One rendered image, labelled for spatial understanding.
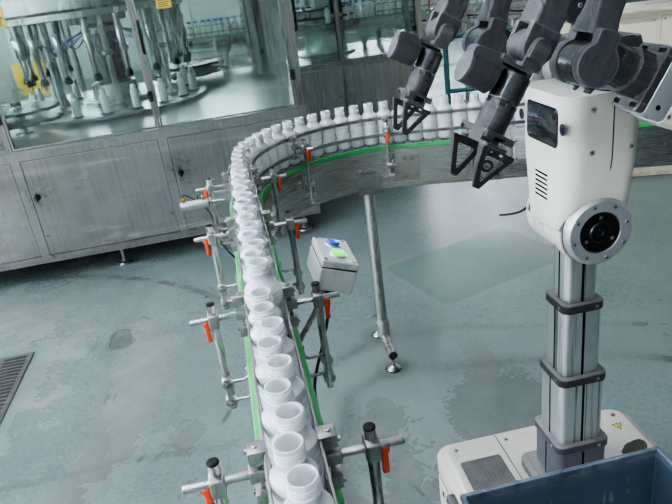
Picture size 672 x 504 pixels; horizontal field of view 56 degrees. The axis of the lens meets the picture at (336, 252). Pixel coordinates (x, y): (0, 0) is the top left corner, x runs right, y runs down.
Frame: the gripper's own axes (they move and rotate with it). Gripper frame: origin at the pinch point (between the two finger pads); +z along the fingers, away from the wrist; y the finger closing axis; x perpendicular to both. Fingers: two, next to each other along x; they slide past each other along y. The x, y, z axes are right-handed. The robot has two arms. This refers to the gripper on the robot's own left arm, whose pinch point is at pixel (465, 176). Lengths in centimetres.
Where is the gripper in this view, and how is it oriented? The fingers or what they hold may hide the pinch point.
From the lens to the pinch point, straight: 118.9
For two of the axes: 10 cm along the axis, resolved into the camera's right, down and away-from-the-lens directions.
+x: 8.9, 3.0, 3.5
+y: 2.3, 3.5, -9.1
